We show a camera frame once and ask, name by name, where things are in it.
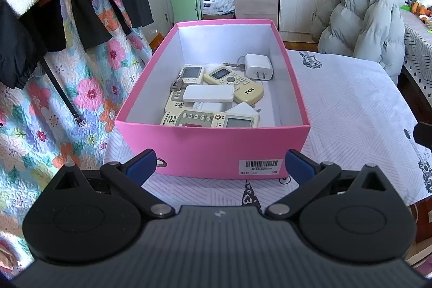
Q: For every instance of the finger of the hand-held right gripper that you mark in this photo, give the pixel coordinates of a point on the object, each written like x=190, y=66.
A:
x=425, y=134

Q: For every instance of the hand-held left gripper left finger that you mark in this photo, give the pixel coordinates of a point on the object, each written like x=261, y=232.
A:
x=143, y=166

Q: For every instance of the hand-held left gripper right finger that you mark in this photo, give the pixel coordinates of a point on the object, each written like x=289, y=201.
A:
x=298, y=166

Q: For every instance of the pink cardboard box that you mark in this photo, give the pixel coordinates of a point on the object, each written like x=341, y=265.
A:
x=202, y=153

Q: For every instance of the white rounded charger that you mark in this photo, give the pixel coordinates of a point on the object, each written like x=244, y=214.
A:
x=207, y=94

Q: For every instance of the small white plug charger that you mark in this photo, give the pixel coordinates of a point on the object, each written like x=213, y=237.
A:
x=258, y=63

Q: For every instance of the geometric patterned tablecloth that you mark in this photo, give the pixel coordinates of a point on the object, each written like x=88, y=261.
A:
x=420, y=45

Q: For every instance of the floral quilt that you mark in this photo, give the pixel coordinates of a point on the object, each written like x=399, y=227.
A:
x=84, y=95

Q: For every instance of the black belt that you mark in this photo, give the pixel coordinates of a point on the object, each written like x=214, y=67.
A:
x=60, y=91

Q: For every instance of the grey puffer jacket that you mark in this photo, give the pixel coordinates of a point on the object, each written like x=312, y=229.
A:
x=364, y=21

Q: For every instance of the green folding table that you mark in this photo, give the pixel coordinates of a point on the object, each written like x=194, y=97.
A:
x=184, y=4

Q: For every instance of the brown cardboard box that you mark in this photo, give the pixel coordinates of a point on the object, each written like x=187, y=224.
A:
x=217, y=16

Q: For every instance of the black jacket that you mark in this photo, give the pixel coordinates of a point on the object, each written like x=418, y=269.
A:
x=17, y=48

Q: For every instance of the white plastic packages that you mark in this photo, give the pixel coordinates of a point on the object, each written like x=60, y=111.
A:
x=217, y=3

